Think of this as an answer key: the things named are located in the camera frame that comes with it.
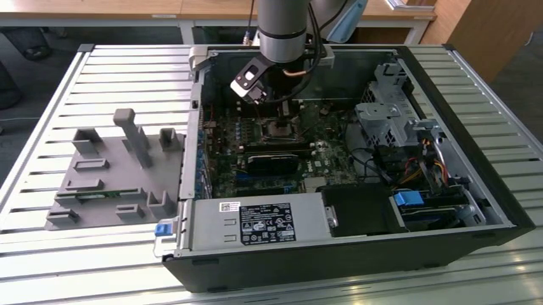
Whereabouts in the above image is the metal socket cover frame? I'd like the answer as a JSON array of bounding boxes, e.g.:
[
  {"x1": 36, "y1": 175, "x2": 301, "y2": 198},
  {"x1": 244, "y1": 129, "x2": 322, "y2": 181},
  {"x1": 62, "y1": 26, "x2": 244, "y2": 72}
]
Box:
[{"x1": 296, "y1": 104, "x2": 322, "y2": 135}]

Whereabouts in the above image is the silver square CPU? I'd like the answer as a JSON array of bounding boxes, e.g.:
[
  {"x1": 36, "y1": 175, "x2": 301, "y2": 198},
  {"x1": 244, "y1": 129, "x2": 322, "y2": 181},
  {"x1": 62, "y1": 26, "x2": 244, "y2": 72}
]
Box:
[{"x1": 270, "y1": 123, "x2": 294, "y2": 137}]

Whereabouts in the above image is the CPU socket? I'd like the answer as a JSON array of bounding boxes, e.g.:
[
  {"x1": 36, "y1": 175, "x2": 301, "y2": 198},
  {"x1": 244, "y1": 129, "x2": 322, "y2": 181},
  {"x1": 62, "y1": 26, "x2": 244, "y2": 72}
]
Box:
[{"x1": 258, "y1": 117, "x2": 304, "y2": 142}]

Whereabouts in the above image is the black RAM slot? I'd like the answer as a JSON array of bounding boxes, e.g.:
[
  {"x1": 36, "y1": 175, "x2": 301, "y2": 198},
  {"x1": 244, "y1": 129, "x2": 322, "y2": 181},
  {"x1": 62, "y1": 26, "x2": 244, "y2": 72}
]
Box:
[
  {"x1": 244, "y1": 142, "x2": 310, "y2": 150},
  {"x1": 244, "y1": 148, "x2": 310, "y2": 156}
]

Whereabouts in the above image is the green motherboard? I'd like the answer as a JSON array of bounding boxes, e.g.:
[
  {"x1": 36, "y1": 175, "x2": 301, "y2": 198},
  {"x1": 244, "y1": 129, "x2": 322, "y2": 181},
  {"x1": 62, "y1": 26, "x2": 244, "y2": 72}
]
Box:
[{"x1": 198, "y1": 100, "x2": 362, "y2": 198}]

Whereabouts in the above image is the grey metal disk bay cage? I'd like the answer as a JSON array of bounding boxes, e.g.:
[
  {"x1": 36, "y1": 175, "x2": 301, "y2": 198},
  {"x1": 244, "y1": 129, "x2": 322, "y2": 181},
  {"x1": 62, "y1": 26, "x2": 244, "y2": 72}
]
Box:
[{"x1": 354, "y1": 62, "x2": 414, "y2": 147}]

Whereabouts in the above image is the black graphics card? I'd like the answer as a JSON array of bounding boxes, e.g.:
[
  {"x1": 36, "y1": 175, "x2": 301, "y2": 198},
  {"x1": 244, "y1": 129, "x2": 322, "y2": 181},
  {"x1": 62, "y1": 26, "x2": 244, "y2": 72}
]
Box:
[{"x1": 244, "y1": 153, "x2": 301, "y2": 176}]

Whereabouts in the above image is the small silver heatsink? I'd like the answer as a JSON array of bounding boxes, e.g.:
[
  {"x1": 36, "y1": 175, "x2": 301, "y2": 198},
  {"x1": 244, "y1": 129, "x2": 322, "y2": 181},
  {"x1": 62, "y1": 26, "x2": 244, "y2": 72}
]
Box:
[{"x1": 304, "y1": 177, "x2": 326, "y2": 193}]

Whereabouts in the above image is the white papers stack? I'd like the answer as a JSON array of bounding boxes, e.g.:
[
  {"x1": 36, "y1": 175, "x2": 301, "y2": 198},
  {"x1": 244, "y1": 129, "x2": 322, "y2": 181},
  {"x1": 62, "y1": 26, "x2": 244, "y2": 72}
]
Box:
[{"x1": 382, "y1": 0, "x2": 437, "y2": 11}]

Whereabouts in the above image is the black plastic fan shroud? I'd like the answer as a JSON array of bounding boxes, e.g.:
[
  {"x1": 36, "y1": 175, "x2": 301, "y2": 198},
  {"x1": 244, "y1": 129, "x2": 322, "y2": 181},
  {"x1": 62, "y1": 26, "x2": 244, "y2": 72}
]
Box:
[{"x1": 320, "y1": 183, "x2": 409, "y2": 238}]

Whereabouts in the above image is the blue disk carrier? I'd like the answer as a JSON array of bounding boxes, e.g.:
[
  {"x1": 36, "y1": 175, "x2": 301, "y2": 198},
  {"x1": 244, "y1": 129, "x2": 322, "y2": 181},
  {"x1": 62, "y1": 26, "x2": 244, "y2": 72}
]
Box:
[{"x1": 392, "y1": 189, "x2": 425, "y2": 208}]

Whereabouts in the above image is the silver power supply unit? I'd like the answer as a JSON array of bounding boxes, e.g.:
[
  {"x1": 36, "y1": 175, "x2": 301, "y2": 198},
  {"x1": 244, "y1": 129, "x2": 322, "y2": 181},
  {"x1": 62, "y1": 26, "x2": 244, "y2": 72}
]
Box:
[{"x1": 188, "y1": 193, "x2": 330, "y2": 252}]

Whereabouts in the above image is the grey plastic parts rack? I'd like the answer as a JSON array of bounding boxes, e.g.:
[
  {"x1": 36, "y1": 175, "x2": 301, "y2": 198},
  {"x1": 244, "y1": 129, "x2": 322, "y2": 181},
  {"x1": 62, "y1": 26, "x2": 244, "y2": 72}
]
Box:
[{"x1": 42, "y1": 107, "x2": 188, "y2": 232}]

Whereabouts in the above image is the brown wooden cabinet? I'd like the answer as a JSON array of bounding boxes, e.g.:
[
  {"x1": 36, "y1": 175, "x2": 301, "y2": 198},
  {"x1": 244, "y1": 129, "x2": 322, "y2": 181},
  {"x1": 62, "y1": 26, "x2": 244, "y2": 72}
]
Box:
[{"x1": 418, "y1": 0, "x2": 543, "y2": 84}]

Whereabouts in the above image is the black disk drive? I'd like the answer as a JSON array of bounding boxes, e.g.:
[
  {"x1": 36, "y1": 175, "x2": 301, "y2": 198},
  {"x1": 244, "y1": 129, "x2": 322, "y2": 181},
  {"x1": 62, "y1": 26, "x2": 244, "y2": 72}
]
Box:
[{"x1": 397, "y1": 203, "x2": 465, "y2": 230}]

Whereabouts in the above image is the green RAM stick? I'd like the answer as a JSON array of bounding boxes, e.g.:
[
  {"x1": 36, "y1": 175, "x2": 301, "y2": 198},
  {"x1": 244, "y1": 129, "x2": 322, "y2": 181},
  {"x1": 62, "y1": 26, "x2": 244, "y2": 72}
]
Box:
[{"x1": 74, "y1": 189, "x2": 141, "y2": 200}]

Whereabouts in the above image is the black open PC case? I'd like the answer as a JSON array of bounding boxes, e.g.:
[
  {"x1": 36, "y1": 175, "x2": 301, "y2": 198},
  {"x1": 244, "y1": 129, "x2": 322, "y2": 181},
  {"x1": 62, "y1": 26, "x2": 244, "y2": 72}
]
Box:
[{"x1": 160, "y1": 43, "x2": 536, "y2": 294}]

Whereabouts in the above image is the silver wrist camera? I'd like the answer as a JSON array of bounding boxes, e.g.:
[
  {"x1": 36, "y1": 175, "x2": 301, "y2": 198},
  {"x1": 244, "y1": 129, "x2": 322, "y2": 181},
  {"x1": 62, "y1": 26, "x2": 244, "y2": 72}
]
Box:
[{"x1": 229, "y1": 56, "x2": 273, "y2": 105}]

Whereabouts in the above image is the black camera cable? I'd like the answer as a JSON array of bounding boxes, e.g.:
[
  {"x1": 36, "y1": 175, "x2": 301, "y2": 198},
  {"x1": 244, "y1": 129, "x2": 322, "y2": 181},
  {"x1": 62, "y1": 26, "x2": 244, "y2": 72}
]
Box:
[{"x1": 264, "y1": 0, "x2": 336, "y2": 104}]

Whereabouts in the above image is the black wire bundle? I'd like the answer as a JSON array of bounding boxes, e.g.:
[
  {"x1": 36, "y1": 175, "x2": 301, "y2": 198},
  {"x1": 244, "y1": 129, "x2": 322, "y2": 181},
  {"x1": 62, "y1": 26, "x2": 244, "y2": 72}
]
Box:
[{"x1": 348, "y1": 146, "x2": 404, "y2": 187}]

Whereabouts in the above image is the grey metal bracket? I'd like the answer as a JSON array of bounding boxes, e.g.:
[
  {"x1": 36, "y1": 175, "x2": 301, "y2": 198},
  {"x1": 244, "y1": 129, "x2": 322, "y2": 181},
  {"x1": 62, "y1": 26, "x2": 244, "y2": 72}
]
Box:
[{"x1": 409, "y1": 119, "x2": 472, "y2": 204}]

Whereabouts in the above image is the yellow red wire bundle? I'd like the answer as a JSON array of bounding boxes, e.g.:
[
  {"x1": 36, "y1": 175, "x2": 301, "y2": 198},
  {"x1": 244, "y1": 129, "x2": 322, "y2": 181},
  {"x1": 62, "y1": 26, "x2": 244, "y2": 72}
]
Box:
[{"x1": 401, "y1": 139, "x2": 449, "y2": 186}]

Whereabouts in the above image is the wooden desk white frame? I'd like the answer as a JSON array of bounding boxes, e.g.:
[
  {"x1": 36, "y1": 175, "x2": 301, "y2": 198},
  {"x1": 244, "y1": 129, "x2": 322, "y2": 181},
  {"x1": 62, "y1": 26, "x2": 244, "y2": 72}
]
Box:
[{"x1": 0, "y1": 0, "x2": 438, "y2": 45}]

